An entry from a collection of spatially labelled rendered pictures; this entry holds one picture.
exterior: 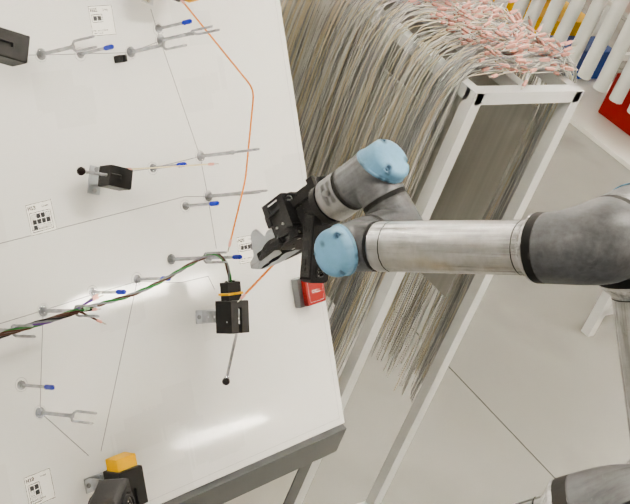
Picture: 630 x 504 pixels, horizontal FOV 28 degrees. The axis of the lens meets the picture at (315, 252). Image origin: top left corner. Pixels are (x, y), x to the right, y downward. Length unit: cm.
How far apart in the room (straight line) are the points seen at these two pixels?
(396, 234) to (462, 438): 235
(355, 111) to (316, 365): 67
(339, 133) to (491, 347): 184
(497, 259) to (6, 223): 76
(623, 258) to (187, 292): 85
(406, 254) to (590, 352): 312
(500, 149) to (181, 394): 116
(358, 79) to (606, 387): 218
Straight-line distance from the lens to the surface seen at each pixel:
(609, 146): 483
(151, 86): 217
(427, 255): 175
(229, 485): 229
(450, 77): 263
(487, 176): 305
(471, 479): 396
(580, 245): 163
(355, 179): 196
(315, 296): 237
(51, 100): 204
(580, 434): 440
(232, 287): 216
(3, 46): 190
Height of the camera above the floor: 238
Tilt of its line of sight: 31 degrees down
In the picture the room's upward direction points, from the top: 22 degrees clockwise
